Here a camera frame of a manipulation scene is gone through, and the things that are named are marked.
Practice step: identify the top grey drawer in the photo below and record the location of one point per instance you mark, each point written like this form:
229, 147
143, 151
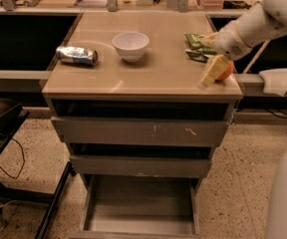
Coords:
140, 131

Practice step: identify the orange fruit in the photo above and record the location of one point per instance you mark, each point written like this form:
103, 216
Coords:
227, 72

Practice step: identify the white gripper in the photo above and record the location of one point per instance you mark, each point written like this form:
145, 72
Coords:
230, 43

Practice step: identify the white curved base cover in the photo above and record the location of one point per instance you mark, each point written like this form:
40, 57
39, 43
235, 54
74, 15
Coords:
275, 81

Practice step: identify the bottom open grey drawer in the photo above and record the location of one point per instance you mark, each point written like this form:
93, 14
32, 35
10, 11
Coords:
128, 207

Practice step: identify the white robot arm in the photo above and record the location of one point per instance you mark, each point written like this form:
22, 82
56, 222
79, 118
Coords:
266, 20

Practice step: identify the middle grey drawer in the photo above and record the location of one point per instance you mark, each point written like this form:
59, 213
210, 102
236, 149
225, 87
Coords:
140, 166

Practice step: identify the grey drawer cabinet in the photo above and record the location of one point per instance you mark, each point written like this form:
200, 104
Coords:
162, 85

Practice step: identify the green snack bag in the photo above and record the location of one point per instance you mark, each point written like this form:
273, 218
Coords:
197, 51

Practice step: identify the white stick with handle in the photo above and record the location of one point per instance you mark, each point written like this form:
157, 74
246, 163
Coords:
256, 56

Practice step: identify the white ceramic bowl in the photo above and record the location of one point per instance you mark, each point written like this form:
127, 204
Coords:
130, 46

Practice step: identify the crushed silver blue can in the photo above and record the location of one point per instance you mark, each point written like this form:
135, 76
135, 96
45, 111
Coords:
77, 55

